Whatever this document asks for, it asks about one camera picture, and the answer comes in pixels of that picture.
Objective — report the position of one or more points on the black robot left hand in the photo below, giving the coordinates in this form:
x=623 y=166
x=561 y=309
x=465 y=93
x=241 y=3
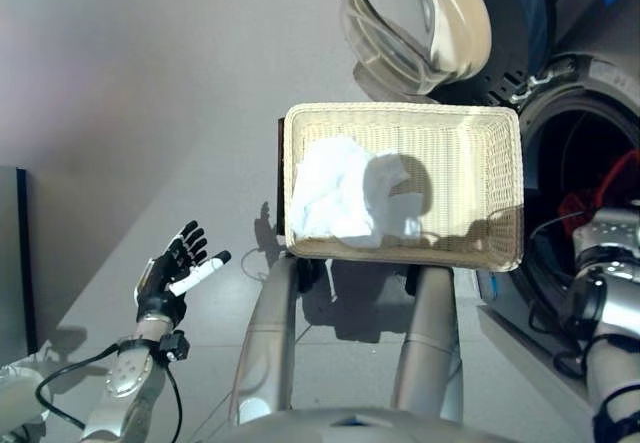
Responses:
x=157 y=293

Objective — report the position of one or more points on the white garment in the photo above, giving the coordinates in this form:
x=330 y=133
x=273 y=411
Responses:
x=330 y=193

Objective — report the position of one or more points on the orange-red garment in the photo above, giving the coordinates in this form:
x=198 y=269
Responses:
x=580 y=205

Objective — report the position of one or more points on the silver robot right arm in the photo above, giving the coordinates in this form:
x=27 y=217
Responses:
x=615 y=313

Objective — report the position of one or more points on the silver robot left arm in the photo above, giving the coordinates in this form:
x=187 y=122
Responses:
x=127 y=378

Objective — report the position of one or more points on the round glass washing machine door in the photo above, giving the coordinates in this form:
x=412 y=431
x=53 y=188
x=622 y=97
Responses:
x=520 y=23

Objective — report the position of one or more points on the grey front-load washing machine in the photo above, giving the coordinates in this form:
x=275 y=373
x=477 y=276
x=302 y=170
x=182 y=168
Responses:
x=600 y=88

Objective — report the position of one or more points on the silver robot left leg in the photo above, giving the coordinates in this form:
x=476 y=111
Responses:
x=270 y=333

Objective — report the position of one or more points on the silver robot leg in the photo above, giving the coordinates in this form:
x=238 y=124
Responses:
x=430 y=343
x=270 y=333

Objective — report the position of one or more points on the silver white cylindrical device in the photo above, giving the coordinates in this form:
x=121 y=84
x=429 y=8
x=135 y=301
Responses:
x=20 y=393

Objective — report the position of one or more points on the grey robot torso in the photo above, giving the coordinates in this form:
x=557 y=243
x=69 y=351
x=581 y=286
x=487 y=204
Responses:
x=350 y=428

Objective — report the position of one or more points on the silver robot right leg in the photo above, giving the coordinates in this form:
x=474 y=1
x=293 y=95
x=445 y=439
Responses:
x=430 y=343

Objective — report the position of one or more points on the cream wicker laundry basket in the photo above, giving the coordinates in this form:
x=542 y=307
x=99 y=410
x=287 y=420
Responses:
x=460 y=163

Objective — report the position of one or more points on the blue energy label sticker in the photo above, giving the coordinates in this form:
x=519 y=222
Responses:
x=489 y=285

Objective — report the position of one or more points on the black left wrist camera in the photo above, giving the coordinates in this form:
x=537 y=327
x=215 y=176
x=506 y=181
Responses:
x=175 y=345

